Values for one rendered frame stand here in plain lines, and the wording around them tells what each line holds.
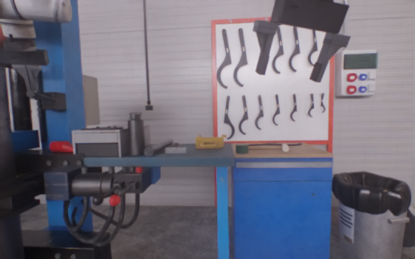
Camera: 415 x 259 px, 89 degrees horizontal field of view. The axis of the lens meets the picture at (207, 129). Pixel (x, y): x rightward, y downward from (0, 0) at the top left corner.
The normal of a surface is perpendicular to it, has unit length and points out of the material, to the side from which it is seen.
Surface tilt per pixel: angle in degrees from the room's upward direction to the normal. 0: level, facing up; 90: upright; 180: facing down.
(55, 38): 90
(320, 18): 114
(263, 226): 90
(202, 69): 90
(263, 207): 90
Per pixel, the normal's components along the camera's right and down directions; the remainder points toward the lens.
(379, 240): -0.31, 0.14
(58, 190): -0.07, 0.08
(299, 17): 0.11, 0.47
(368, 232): -0.65, 0.13
